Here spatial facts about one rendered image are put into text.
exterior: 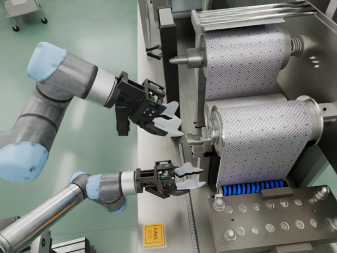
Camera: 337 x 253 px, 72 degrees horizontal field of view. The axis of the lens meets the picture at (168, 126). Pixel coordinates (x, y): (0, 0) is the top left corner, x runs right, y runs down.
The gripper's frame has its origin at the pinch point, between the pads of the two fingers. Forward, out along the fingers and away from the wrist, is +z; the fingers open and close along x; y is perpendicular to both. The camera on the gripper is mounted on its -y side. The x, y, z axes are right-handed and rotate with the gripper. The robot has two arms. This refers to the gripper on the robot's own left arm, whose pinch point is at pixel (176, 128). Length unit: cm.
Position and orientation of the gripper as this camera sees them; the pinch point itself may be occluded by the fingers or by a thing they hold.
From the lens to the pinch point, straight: 61.7
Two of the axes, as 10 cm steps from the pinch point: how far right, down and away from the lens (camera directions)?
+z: 8.1, 3.4, 4.8
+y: 5.9, -5.8, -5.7
